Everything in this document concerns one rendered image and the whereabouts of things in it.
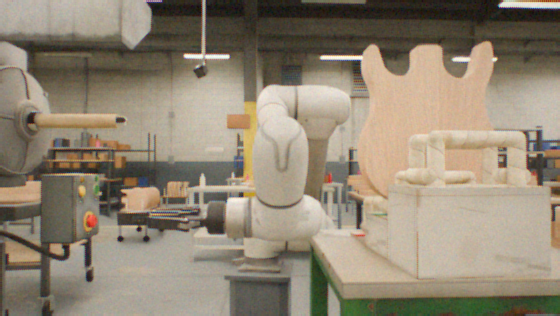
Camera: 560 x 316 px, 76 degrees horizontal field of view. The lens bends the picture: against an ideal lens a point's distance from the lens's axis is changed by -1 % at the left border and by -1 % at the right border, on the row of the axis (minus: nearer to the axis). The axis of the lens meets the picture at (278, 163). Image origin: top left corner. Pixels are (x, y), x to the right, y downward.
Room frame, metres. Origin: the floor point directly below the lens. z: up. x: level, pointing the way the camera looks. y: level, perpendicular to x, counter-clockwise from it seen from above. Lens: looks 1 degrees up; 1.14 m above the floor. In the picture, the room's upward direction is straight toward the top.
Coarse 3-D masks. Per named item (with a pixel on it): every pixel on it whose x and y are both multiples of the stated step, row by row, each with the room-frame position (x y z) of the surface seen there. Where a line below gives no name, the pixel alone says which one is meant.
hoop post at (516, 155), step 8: (520, 144) 0.70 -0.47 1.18; (512, 152) 0.70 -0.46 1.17; (520, 152) 0.70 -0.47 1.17; (512, 160) 0.70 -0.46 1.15; (520, 160) 0.70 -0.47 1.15; (512, 168) 0.70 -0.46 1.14; (520, 168) 0.70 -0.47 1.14; (512, 176) 0.70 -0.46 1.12; (520, 176) 0.70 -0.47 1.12; (512, 184) 0.70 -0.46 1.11; (520, 184) 0.70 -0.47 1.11
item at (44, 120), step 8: (40, 120) 0.83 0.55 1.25; (48, 120) 0.83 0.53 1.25; (56, 120) 0.83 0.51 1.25; (64, 120) 0.83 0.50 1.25; (72, 120) 0.83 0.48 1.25; (80, 120) 0.83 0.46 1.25; (88, 120) 0.83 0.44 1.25; (96, 120) 0.83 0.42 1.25; (104, 120) 0.83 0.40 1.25; (112, 120) 0.83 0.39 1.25
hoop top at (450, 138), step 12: (432, 132) 0.69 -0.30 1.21; (444, 132) 0.69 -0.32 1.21; (456, 132) 0.69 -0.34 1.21; (468, 132) 0.69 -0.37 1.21; (480, 132) 0.70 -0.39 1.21; (492, 132) 0.70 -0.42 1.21; (504, 132) 0.70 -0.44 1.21; (516, 132) 0.70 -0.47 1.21; (456, 144) 0.69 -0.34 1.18; (468, 144) 0.69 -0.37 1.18; (480, 144) 0.70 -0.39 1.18; (492, 144) 0.70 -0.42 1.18; (504, 144) 0.70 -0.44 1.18
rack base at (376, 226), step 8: (368, 216) 0.95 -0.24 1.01; (376, 216) 0.89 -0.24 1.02; (384, 216) 0.87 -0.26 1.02; (368, 224) 0.95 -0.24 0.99; (376, 224) 0.89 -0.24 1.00; (384, 224) 0.83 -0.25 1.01; (368, 232) 0.95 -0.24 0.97; (376, 232) 0.89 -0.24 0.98; (384, 232) 0.83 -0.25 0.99; (368, 240) 0.95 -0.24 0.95; (376, 240) 0.89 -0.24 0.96; (384, 240) 0.83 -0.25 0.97; (376, 248) 0.89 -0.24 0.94; (384, 248) 0.83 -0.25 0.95; (384, 256) 0.83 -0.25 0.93
